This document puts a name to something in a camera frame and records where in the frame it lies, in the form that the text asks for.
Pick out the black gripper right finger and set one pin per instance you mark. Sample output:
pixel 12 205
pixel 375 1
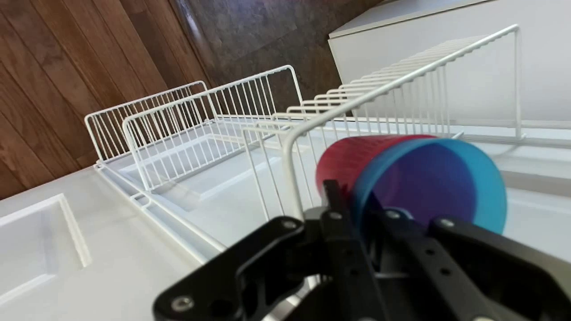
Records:
pixel 492 267

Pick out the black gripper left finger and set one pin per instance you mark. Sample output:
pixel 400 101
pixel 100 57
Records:
pixel 250 260

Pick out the blue plastic cup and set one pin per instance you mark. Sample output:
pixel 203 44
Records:
pixel 439 178

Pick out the white panelled door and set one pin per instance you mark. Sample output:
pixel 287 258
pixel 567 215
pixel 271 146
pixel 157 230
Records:
pixel 89 255

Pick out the white mini fridge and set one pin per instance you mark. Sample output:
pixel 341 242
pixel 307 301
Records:
pixel 474 71

